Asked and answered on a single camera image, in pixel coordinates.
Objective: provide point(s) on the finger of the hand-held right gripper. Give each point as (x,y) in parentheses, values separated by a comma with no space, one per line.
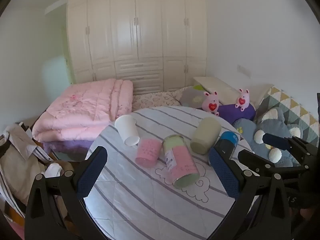
(276,141)
(257,161)

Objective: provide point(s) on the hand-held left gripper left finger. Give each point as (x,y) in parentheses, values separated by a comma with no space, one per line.
(92,173)

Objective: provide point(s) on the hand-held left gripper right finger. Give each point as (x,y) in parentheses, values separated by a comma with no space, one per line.
(224,176)

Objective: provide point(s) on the blue cup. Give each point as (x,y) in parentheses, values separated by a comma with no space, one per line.
(230,137)

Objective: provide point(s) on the pale green cup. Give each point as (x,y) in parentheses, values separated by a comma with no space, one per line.
(206,136)

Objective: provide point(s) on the clear pink and green cup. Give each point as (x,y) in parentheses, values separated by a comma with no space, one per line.
(181,162)

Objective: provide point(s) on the white paper cup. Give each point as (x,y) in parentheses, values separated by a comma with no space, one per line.
(126,128)

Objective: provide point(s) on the pink plastic cup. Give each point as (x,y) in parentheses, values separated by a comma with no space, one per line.
(148,152)

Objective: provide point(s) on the grey bear cushion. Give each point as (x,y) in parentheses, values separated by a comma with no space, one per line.
(273,123)

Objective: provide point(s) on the blue paw print cushion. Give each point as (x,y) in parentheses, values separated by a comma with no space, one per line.
(246,130)

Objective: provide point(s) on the triangle pattern cushion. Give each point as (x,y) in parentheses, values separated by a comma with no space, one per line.
(292,110)

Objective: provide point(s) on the purple blanket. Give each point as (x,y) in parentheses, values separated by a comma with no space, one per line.
(67,146)

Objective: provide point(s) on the purple pillow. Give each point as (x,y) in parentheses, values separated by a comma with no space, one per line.
(236,115)

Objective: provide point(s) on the pink bunny plush toy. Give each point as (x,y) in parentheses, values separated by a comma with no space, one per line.
(211,103)
(243,100)

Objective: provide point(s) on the folded pink quilt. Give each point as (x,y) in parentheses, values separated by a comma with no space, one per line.
(82,110)

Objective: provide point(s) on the white striped bag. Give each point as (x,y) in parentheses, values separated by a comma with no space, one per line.
(23,140)

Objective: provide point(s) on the beige cloth bag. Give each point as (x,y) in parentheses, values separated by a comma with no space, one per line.
(15,170)

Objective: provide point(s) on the white pillow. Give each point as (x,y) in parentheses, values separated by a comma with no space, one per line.
(215,86)

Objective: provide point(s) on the grey and green pillow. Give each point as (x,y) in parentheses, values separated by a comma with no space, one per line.
(192,97)

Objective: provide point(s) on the heart print bedsheet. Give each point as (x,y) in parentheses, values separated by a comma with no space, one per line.
(156,100)

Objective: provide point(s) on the cream wardrobe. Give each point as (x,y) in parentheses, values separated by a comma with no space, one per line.
(137,35)

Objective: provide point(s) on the white wall switch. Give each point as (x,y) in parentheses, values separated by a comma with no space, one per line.
(243,71)

